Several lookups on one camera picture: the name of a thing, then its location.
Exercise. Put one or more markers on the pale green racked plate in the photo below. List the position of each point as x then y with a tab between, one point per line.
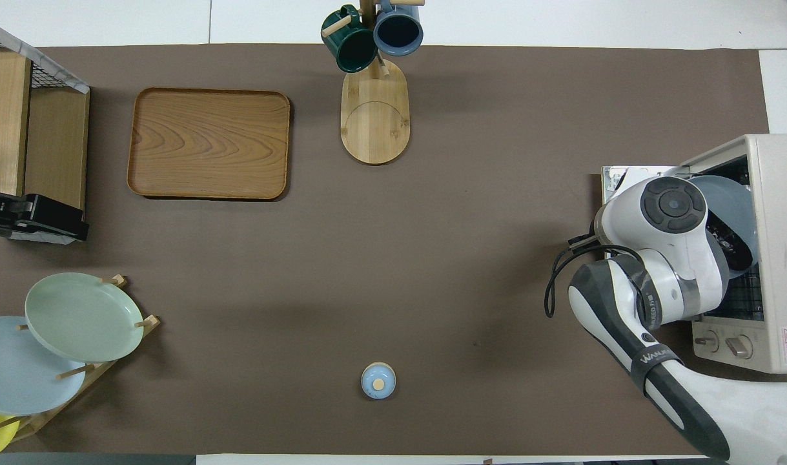
83	316

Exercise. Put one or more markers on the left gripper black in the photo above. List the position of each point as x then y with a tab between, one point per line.
6	213

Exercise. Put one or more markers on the light blue racked plate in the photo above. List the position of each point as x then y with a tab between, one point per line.
19	374

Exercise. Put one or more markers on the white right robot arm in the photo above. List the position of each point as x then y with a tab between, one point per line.
674	258

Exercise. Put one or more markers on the blue lid with wooden knob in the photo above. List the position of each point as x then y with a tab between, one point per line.
378	381

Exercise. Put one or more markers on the wooden plate rack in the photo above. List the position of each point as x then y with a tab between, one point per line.
151	321

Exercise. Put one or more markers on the wooden stepped shelf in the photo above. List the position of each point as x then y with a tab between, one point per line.
57	148

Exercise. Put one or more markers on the cream toaster oven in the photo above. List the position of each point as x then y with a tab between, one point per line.
780	258

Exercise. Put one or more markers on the wooden mug tree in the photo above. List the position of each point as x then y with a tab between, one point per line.
374	123

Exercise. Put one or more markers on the wooden serving tray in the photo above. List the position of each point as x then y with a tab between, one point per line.
206	142

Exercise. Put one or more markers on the blue mug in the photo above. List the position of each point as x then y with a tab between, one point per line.
398	29

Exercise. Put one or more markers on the grey cloth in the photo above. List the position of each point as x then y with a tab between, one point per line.
44	62

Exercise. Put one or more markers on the brown table mat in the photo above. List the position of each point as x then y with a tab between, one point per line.
432	258

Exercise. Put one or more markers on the dark green mug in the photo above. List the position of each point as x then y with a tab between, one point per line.
351	48

